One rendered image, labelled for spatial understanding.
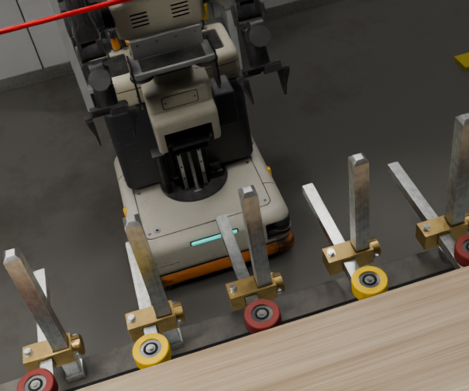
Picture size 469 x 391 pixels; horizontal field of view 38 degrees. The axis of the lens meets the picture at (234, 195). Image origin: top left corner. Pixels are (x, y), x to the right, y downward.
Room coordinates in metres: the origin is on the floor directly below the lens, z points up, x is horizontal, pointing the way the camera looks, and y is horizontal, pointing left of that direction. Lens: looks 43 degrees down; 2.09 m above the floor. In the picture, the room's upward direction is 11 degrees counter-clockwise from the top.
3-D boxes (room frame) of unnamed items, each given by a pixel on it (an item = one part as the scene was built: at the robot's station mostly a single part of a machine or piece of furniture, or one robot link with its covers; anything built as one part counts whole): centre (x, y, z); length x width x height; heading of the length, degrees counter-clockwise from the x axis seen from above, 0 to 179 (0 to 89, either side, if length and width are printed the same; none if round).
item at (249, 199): (1.04, -0.03, 0.89); 0.04 x 0.04 x 0.48; 8
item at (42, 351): (0.97, 0.49, 0.80); 0.14 x 0.06 x 0.05; 98
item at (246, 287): (1.04, -0.01, 0.80); 0.14 x 0.06 x 0.05; 98
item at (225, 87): (1.94, 0.07, 0.68); 0.28 x 0.27 x 0.25; 98
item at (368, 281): (0.92, -0.26, 0.85); 0.08 x 0.08 x 0.11
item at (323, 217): (1.12, -0.23, 0.82); 0.43 x 0.03 x 0.04; 8
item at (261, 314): (0.89, -0.01, 0.85); 0.08 x 0.08 x 0.11
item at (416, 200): (1.15, -0.48, 0.81); 0.43 x 0.03 x 0.04; 8
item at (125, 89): (2.19, 0.16, 0.59); 0.55 x 0.34 x 0.83; 98
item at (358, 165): (1.08, -0.28, 0.89); 0.04 x 0.04 x 0.48; 8
